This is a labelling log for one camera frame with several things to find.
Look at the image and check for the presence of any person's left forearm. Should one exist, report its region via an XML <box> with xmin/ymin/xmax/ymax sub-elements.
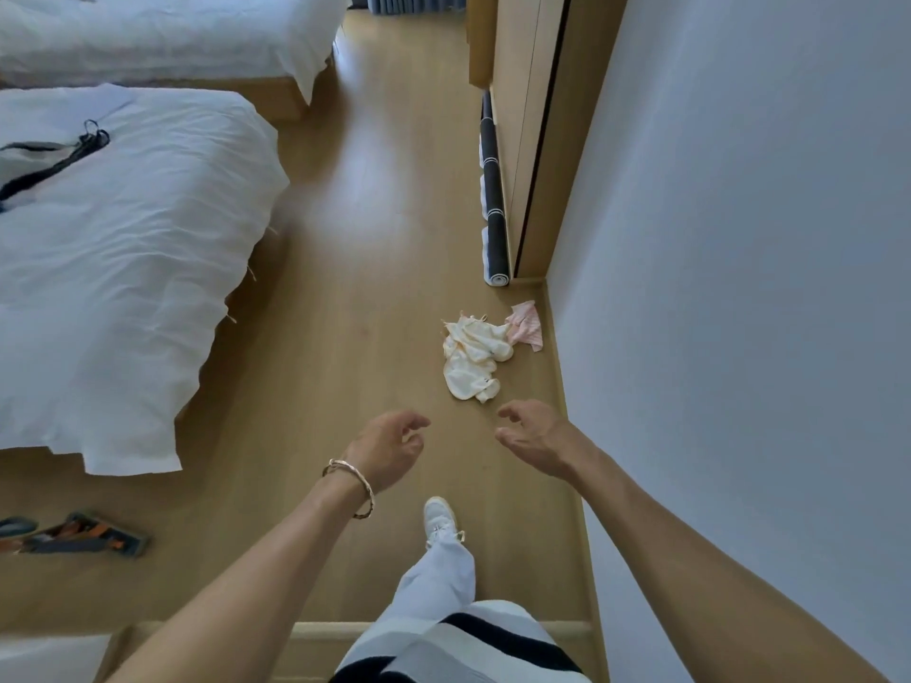
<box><xmin>105</xmin><ymin>463</ymin><xmax>375</xmax><ymax>683</ymax></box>

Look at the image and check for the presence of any pink crumpled cloth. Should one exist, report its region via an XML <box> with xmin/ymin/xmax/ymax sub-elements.
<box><xmin>504</xmin><ymin>300</ymin><xmax>545</xmax><ymax>352</ymax></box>

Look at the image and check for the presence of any wooden wardrobe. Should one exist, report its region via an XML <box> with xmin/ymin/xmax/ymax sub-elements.
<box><xmin>466</xmin><ymin>0</ymin><xmax>631</xmax><ymax>279</ymax></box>

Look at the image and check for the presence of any orange and black strap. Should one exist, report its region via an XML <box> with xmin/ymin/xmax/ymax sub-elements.
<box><xmin>0</xmin><ymin>511</ymin><xmax>151</xmax><ymax>560</ymax></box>

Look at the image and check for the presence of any person's right hand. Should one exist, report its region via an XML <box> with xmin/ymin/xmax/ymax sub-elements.
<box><xmin>494</xmin><ymin>399</ymin><xmax>575</xmax><ymax>481</ymax></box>

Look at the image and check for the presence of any plain white duvet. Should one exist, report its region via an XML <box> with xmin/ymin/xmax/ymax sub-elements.
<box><xmin>0</xmin><ymin>0</ymin><xmax>351</xmax><ymax>105</ymax></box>

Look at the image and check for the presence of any white mattress corner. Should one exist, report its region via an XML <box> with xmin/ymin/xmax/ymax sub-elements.
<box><xmin>0</xmin><ymin>635</ymin><xmax>112</xmax><ymax>683</ymax></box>

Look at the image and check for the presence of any silver bangle bracelet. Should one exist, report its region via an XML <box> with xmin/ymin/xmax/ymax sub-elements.
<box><xmin>322</xmin><ymin>458</ymin><xmax>375</xmax><ymax>520</ymax></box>

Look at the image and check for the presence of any person's left hand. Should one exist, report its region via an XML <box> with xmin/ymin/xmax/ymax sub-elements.
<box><xmin>343</xmin><ymin>411</ymin><xmax>432</xmax><ymax>496</ymax></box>

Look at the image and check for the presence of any white sneaker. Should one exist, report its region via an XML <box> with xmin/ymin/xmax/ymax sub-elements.
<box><xmin>423</xmin><ymin>497</ymin><xmax>465</xmax><ymax>548</ymax></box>

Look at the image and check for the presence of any blue curtain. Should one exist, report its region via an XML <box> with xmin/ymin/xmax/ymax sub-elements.
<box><xmin>350</xmin><ymin>0</ymin><xmax>468</xmax><ymax>15</ymax></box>

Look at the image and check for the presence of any dark rolled mat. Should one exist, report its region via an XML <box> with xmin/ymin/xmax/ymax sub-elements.
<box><xmin>478</xmin><ymin>90</ymin><xmax>512</xmax><ymax>288</ymax></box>

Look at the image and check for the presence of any black and white striped shirt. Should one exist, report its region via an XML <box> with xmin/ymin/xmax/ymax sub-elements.
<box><xmin>332</xmin><ymin>599</ymin><xmax>593</xmax><ymax>683</ymax></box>

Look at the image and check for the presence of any white duvet with black strap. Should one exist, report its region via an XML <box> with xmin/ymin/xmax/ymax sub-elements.
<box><xmin>0</xmin><ymin>83</ymin><xmax>290</xmax><ymax>477</ymax></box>

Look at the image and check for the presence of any person's right forearm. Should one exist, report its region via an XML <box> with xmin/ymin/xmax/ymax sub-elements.
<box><xmin>567</xmin><ymin>422</ymin><xmax>893</xmax><ymax>683</ymax></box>

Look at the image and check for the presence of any white trouser leg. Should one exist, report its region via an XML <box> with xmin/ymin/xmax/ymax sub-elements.
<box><xmin>336</xmin><ymin>529</ymin><xmax>476</xmax><ymax>676</ymax></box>

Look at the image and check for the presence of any cream crumpled cloth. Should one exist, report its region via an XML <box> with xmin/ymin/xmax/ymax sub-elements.
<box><xmin>442</xmin><ymin>313</ymin><xmax>515</xmax><ymax>405</ymax></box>

